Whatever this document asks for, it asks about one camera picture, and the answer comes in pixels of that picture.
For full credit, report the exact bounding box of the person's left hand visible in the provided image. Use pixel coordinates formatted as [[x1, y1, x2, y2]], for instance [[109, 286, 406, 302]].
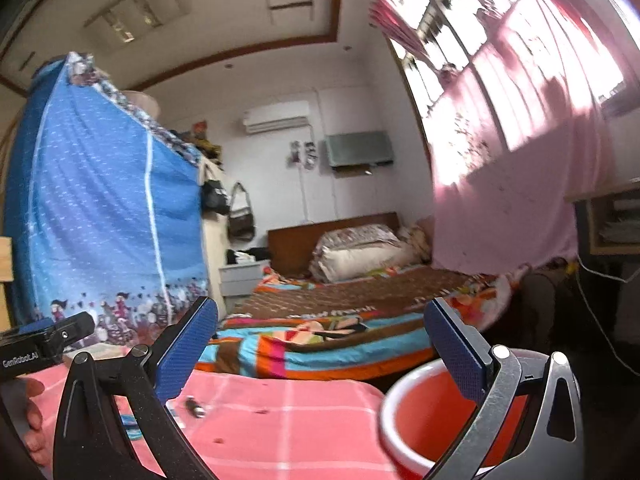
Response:
[[17, 378, 51, 468]]

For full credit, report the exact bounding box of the brown thread spool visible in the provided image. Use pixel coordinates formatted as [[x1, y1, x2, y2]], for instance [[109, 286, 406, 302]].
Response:
[[184, 396, 206, 419]]

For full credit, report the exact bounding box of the red plastic basin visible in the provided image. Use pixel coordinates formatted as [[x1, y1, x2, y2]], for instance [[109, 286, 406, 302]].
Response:
[[378, 349, 548, 479]]

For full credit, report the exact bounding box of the pink checked table cloth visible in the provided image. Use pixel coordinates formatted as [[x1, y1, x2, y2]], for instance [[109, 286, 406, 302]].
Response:
[[19, 353, 402, 480]]

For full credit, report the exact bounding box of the white bedside drawer cabinet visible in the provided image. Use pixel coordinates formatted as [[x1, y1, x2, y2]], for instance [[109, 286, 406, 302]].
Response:
[[219, 260, 270, 298]]

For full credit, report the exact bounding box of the colourful striped bed blanket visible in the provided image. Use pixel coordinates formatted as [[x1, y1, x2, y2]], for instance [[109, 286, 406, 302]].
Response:
[[195, 264, 527, 382]]

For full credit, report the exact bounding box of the blue fabric wardrobe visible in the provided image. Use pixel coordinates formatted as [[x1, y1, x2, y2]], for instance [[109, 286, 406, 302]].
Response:
[[1, 52, 208, 346]]

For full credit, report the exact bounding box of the grey hanging handbag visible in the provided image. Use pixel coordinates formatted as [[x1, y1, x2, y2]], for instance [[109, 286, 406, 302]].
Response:
[[228, 182, 256, 242]]

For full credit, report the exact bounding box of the black hanging bag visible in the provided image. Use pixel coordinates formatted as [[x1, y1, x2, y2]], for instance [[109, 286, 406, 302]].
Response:
[[201, 165, 230, 216]]

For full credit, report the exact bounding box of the brown wooden headboard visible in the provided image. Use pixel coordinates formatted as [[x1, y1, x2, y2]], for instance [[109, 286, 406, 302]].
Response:
[[267, 212, 400, 278]]

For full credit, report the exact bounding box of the wooden shelf desk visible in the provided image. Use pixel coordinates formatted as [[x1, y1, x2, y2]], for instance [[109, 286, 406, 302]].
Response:
[[565, 178, 639, 260]]

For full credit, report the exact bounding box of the beige pillow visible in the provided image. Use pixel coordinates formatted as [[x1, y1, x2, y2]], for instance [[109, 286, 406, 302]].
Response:
[[309, 223, 421, 283]]

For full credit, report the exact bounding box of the pink window curtain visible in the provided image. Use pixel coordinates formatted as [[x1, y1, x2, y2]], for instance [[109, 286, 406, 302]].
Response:
[[370, 0, 639, 274]]

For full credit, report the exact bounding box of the white cable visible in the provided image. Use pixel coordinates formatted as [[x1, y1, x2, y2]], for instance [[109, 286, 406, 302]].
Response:
[[572, 253, 640, 376]]

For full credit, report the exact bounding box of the white wall air conditioner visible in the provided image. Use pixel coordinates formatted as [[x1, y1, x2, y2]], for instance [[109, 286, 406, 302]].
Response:
[[242, 101, 310, 134]]

